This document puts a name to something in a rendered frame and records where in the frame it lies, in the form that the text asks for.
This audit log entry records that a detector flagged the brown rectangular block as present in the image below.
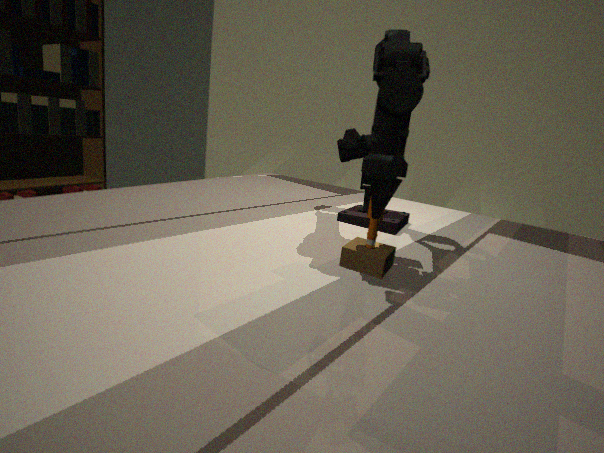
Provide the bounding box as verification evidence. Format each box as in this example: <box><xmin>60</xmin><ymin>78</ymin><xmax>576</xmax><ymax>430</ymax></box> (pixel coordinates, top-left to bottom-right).
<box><xmin>339</xmin><ymin>237</ymin><xmax>397</xmax><ymax>279</ymax></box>

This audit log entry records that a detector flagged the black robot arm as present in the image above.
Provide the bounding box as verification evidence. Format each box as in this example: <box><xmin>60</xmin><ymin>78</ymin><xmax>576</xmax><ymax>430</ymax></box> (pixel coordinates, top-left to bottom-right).
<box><xmin>337</xmin><ymin>29</ymin><xmax>430</xmax><ymax>213</ymax></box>

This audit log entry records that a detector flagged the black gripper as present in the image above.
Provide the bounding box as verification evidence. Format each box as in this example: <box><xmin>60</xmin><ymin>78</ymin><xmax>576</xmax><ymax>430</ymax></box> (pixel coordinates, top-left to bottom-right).
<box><xmin>361</xmin><ymin>120</ymin><xmax>409</xmax><ymax>219</ymax></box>

